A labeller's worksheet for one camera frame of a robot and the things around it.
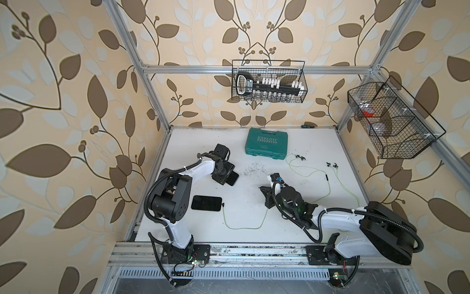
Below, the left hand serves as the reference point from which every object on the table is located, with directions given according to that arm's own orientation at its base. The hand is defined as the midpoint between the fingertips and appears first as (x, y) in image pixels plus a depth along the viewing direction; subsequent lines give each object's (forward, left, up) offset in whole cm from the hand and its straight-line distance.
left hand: (230, 170), depth 94 cm
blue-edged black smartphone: (-5, -1, 0) cm, 5 cm away
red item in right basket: (+14, -62, +29) cm, 70 cm away
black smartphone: (-15, +11, -6) cm, 20 cm away
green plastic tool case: (+20, -21, -2) cm, 29 cm away
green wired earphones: (+4, -58, -5) cm, 59 cm away
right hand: (-12, -15, +3) cm, 19 cm away
